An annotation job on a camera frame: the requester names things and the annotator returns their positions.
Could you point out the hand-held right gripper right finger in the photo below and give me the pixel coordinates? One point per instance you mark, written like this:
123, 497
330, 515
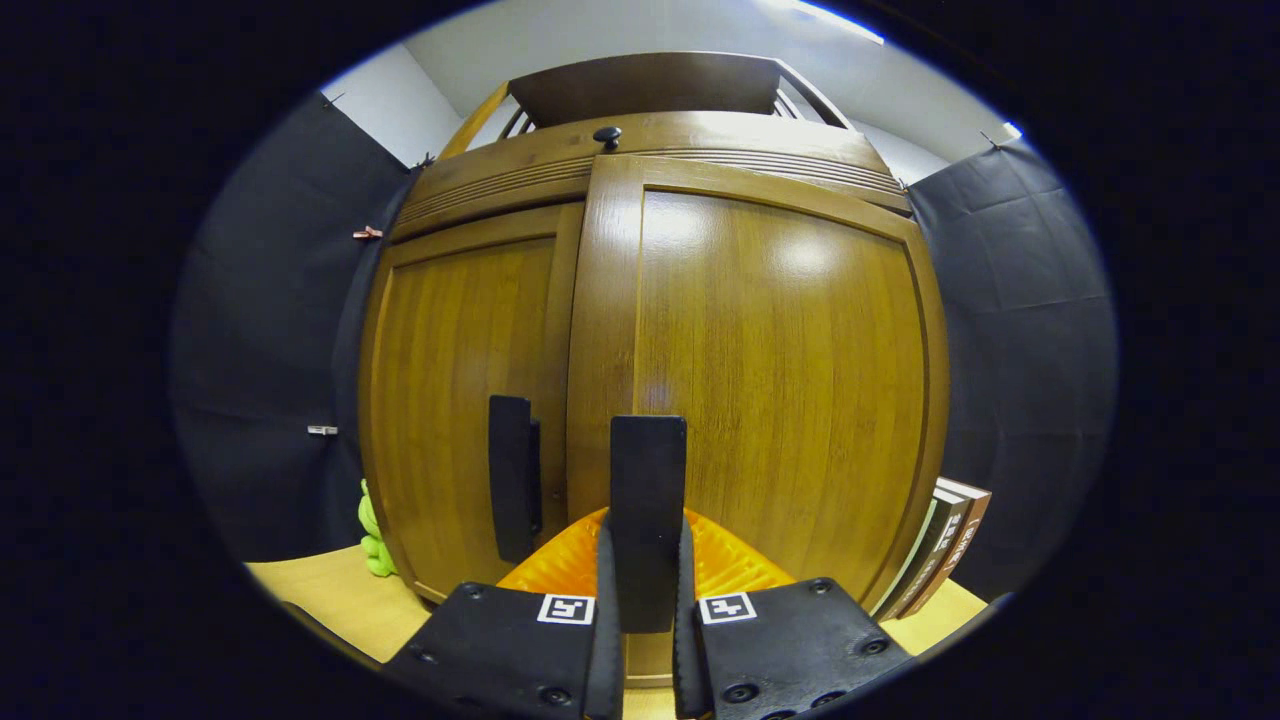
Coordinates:
790, 640

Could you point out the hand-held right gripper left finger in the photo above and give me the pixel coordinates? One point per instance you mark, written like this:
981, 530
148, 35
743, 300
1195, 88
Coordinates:
500, 650

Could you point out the wooden cabinet door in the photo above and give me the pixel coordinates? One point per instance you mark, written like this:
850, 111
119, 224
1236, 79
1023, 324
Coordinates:
450, 400
790, 380

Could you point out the wooden double-door shoe cabinet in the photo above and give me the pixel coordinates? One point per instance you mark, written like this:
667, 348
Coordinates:
760, 350

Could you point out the grey spine book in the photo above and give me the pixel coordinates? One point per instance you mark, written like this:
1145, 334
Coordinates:
915, 560

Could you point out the green toy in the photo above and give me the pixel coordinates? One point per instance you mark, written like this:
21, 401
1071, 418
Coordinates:
375, 540

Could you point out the dark spine book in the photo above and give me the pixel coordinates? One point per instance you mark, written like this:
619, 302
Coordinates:
940, 560

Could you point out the brown spine book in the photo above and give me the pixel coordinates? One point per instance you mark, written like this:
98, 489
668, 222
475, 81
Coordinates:
968, 540

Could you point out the silver clip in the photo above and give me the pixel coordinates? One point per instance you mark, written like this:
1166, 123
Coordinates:
322, 430

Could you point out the black backdrop cloth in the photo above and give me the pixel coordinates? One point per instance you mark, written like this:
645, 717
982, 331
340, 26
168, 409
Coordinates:
1020, 350

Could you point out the orange clip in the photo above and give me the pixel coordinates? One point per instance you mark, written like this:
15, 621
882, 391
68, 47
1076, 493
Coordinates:
367, 233

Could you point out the wooden drawer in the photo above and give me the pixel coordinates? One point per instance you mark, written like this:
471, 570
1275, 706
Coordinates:
520, 170

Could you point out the black drawer knob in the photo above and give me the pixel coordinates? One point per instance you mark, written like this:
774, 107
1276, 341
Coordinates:
607, 135

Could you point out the small ceiling light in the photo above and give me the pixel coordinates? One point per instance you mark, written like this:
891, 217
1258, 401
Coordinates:
1012, 129

